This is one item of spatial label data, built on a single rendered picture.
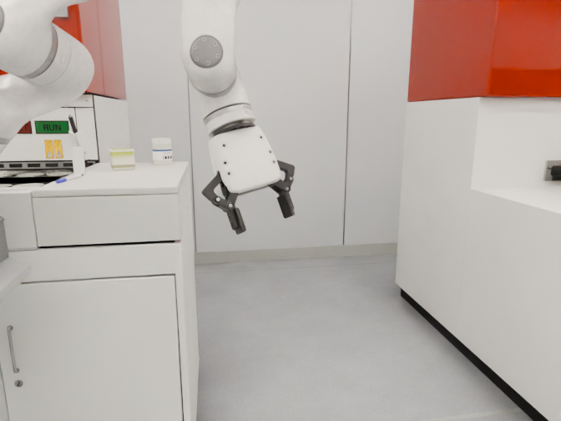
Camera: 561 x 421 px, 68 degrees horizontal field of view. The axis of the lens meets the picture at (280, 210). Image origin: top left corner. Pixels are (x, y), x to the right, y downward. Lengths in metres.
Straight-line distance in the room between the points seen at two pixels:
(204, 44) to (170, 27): 2.62
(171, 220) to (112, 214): 0.15
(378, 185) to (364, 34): 1.16
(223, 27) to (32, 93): 0.45
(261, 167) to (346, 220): 2.81
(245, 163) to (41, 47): 0.42
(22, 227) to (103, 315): 0.30
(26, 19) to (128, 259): 0.59
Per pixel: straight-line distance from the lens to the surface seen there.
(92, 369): 1.31
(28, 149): 1.84
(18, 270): 1.06
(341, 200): 3.42
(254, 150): 0.69
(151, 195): 1.11
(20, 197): 1.19
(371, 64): 3.44
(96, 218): 1.15
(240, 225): 0.66
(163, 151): 1.61
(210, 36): 0.65
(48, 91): 0.96
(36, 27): 0.86
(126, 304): 1.21
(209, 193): 0.66
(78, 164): 1.42
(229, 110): 0.68
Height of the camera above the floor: 1.14
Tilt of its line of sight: 13 degrees down
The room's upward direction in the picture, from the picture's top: straight up
